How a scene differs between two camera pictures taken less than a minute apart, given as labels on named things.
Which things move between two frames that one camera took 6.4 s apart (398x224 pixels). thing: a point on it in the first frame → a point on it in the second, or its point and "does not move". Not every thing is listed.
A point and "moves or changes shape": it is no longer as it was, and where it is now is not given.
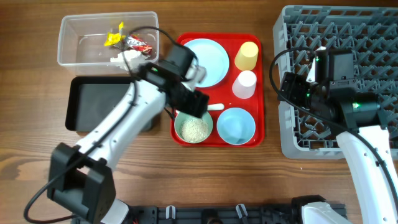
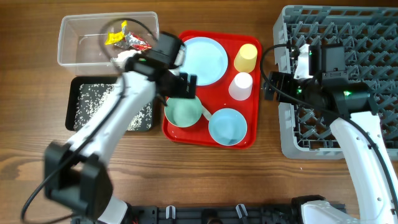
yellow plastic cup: [246, 55] does not move
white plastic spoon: [216, 106] → [206, 112]
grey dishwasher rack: [300, 32] does not move
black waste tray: [89, 99] does not move
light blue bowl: [236, 126] moves or changes shape
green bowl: [192, 129] moves or changes shape
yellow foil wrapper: [114, 38] does not move
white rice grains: [194, 130] → [92, 97]
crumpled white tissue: [134, 58] does not move
